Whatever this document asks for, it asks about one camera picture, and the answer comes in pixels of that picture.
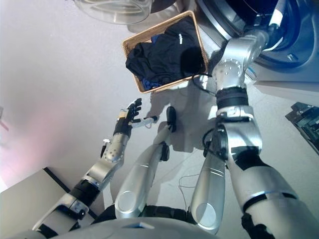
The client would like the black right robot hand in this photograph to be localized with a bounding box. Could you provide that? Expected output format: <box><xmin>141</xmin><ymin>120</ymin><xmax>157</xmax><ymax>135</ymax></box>
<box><xmin>254</xmin><ymin>8</ymin><xmax>285</xmax><ymax>38</ymax></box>

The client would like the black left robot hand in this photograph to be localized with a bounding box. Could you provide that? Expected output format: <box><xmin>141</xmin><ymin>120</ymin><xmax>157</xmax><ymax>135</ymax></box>
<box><xmin>115</xmin><ymin>98</ymin><xmax>159</xmax><ymax>137</ymax></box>

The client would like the grey front-load washing machine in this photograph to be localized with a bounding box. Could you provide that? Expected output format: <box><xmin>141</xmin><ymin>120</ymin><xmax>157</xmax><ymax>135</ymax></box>
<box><xmin>194</xmin><ymin>0</ymin><xmax>319</xmax><ymax>83</ymax></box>

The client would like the tan wicker laundry basket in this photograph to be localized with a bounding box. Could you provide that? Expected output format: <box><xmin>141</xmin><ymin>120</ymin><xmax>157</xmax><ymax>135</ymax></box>
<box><xmin>121</xmin><ymin>9</ymin><xmax>209</xmax><ymax>94</ymax></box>

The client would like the small blue cloth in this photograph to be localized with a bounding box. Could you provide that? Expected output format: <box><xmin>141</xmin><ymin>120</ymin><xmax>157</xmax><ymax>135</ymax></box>
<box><xmin>142</xmin><ymin>78</ymin><xmax>161</xmax><ymax>90</ymax></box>

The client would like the black left robot foot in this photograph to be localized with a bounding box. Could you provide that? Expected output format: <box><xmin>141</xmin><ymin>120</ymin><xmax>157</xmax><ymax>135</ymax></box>
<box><xmin>165</xmin><ymin>106</ymin><xmax>178</xmax><ymax>132</ymax></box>

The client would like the silver left robot leg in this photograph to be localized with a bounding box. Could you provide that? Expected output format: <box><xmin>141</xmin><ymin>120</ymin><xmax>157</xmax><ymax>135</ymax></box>
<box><xmin>116</xmin><ymin>128</ymin><xmax>172</xmax><ymax>212</ymax></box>

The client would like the silver robot leg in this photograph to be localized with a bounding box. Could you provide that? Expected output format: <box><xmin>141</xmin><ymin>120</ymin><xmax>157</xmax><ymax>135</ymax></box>
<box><xmin>116</xmin><ymin>128</ymin><xmax>172</xmax><ymax>212</ymax></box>
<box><xmin>190</xmin><ymin>129</ymin><xmax>231</xmax><ymax>236</ymax></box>

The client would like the navy black garment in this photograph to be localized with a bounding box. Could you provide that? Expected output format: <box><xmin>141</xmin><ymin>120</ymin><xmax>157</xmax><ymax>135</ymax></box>
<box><xmin>125</xmin><ymin>17</ymin><xmax>204</xmax><ymax>85</ymax></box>

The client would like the round glass washer door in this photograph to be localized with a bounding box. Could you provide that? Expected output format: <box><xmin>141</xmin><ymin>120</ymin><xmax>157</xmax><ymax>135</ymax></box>
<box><xmin>66</xmin><ymin>0</ymin><xmax>175</xmax><ymax>25</ymax></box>

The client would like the grey robot torso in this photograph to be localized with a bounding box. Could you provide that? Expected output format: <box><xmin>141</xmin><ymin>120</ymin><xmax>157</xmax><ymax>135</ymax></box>
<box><xmin>14</xmin><ymin>203</ymin><xmax>217</xmax><ymax>239</ymax></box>

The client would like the silver right robot leg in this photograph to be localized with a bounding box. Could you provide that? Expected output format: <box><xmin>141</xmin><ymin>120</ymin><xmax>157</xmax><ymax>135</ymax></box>
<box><xmin>190</xmin><ymin>129</ymin><xmax>231</xmax><ymax>236</ymax></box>

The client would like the white box with black edge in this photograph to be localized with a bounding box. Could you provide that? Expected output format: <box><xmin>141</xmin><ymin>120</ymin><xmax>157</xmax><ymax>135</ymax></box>
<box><xmin>0</xmin><ymin>166</ymin><xmax>107</xmax><ymax>225</ymax></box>

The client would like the thin white cord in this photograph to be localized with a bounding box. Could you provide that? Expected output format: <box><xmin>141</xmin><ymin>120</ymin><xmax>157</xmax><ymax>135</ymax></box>
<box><xmin>178</xmin><ymin>174</ymin><xmax>200</xmax><ymax>207</ymax></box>

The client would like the black metal frame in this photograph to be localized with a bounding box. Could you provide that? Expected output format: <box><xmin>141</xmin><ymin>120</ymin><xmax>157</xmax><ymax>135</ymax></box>
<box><xmin>285</xmin><ymin>101</ymin><xmax>319</xmax><ymax>150</ymax></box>

